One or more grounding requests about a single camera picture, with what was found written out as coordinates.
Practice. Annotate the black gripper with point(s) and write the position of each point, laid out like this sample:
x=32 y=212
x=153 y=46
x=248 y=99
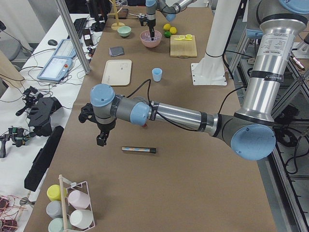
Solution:
x=105 y=126
x=151 y=24

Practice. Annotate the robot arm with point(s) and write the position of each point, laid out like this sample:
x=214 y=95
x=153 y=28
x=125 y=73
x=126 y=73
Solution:
x=248 y=131
x=169 y=12

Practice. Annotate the pink bowl of ice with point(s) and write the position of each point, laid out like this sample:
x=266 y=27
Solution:
x=149 y=42

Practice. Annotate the light blue plastic cup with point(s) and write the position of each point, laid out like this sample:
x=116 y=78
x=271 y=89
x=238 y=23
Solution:
x=157 y=74

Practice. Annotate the wooden cup stand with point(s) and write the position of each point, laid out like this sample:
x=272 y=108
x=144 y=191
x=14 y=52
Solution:
x=116 y=9

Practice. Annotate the pink cup in rack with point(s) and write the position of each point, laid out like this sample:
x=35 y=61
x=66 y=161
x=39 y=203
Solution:
x=78 y=199

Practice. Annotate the yellow cup in rack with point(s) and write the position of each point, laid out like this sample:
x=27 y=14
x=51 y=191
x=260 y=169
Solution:
x=53 y=193

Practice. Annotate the white cup in rack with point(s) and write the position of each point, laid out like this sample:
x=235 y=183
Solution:
x=81 y=218

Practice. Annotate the grey cup in rack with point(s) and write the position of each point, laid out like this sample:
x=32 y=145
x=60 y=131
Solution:
x=54 y=209

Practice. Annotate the mint cup in rack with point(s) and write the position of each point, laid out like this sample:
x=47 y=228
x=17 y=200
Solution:
x=56 y=225

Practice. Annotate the green lime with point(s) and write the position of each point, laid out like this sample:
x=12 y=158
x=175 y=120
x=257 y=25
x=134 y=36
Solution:
x=167 y=34

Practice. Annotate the upper yellow lemon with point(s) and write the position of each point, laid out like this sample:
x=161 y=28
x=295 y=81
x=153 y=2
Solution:
x=166 y=27

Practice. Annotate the yellow lemon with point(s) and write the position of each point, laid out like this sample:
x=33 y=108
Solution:
x=166 y=27
x=173 y=30

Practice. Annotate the lower yellow lemon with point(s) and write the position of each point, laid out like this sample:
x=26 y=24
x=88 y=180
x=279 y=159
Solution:
x=173 y=30

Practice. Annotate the mint green bowl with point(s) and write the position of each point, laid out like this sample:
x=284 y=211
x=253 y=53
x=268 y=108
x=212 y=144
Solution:
x=124 y=31

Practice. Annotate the bamboo cutting board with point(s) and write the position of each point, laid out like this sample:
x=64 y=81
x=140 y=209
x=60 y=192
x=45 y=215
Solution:
x=183 y=49

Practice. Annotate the lower lemon slice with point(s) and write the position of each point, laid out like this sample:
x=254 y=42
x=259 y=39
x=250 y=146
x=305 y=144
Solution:
x=188 y=37

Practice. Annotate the grey folded cloth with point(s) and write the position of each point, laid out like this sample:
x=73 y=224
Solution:
x=116 y=51

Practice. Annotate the cream rabbit tray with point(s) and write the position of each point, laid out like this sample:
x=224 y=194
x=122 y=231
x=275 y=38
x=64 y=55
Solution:
x=117 y=72

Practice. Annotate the steel muddler black tip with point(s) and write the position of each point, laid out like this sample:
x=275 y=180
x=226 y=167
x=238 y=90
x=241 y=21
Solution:
x=151 y=150

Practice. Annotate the long black box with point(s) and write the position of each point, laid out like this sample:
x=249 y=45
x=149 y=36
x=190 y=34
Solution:
x=43 y=160

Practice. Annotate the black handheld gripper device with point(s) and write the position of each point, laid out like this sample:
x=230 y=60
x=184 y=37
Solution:
x=40 y=110

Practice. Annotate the black keyboard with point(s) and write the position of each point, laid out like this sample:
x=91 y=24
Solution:
x=80 y=24

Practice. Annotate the teach pendant near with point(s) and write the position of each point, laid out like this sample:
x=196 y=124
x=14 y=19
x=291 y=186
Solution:
x=55 y=69

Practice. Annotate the teach pendant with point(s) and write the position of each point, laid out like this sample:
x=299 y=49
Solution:
x=55 y=69
x=65 y=49

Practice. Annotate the teach pendant far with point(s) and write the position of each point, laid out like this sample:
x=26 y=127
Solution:
x=65 y=49

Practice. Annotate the computer mouse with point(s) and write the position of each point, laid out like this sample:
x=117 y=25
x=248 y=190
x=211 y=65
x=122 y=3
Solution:
x=52 y=42

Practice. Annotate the steel jigger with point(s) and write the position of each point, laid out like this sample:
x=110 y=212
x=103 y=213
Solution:
x=26 y=201

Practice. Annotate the white wire cup rack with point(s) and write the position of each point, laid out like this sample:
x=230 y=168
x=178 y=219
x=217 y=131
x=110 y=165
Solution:
x=66 y=187

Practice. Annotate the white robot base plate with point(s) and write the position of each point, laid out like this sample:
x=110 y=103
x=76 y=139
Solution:
x=207 y=74

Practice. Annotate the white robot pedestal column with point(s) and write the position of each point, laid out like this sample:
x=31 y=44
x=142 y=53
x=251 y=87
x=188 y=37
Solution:
x=226 y=13

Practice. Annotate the aluminium frame post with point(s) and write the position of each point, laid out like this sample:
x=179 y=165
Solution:
x=63 y=10

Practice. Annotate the copper wire bottle rack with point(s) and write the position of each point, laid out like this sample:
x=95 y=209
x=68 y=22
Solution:
x=10 y=209

